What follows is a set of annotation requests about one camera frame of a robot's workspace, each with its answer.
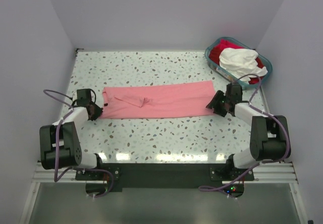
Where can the aluminium frame rail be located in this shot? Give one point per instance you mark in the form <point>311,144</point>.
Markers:
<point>267,199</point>

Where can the pink t shirt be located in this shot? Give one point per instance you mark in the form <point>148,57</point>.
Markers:
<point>157,102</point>

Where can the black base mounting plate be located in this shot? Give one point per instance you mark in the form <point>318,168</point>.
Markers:
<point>115,177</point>

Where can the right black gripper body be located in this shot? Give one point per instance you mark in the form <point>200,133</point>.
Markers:
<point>228,99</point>

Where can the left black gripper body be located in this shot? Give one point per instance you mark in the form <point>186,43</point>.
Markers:
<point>91,102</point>

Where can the white t shirt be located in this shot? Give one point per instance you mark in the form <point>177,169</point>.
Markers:
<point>241,62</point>

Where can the teal plastic basket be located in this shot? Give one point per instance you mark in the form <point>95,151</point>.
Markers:
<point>239,62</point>

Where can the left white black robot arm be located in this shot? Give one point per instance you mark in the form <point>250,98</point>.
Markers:
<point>59,142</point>

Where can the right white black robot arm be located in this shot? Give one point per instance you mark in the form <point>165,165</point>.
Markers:
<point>269,137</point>

